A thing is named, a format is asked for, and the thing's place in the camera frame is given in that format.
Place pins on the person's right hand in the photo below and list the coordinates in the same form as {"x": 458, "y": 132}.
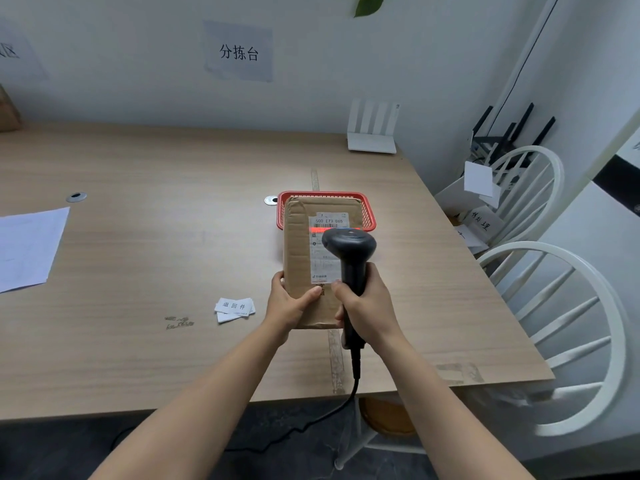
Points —
{"x": 375, "y": 314}

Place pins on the person's left hand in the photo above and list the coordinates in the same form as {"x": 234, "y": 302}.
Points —
{"x": 282, "y": 312}

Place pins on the person's left thumb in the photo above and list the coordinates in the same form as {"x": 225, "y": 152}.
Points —
{"x": 306, "y": 297}

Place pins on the person's right thumb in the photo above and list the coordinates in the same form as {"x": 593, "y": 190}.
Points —
{"x": 341, "y": 289}

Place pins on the black barcode scanner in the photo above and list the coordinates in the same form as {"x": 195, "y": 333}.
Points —
{"x": 352, "y": 252}

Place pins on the brown cardboard parcel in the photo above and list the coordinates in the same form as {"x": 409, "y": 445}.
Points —
{"x": 297, "y": 254}

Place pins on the person's right forearm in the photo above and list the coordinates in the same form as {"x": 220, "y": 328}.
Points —
{"x": 440, "y": 419}

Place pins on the person's left forearm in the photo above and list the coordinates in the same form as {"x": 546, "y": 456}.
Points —
{"x": 200, "y": 419}

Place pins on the small white label card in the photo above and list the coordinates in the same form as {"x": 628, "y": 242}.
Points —
{"x": 235, "y": 305}
{"x": 227, "y": 317}

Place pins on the red plastic basket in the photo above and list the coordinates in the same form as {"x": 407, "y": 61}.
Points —
{"x": 370, "y": 214}

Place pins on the wooden stool with white legs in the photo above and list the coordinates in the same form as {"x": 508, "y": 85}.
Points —
{"x": 387, "y": 417}

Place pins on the white cardboard box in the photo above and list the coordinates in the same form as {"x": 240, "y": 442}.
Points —
{"x": 455, "y": 197}

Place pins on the white router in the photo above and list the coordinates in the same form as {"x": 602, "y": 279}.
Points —
{"x": 371, "y": 142}

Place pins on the handwritten paper sign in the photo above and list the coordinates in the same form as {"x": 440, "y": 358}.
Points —
{"x": 484, "y": 223}

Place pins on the black router with antennas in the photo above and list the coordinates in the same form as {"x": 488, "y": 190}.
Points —
{"x": 505, "y": 139}

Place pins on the white wooden chair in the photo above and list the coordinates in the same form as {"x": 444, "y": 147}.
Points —
{"x": 555, "y": 169}
{"x": 612, "y": 314}

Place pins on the white paper sheet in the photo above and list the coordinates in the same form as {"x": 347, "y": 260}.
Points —
{"x": 27, "y": 247}

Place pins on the green plant leaf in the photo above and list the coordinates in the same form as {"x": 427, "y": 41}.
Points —
{"x": 369, "y": 3}

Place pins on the brown cardboard box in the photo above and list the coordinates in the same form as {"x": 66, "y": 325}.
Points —
{"x": 7, "y": 114}

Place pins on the paper wall sign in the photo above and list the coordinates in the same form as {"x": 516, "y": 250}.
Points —
{"x": 239, "y": 52}

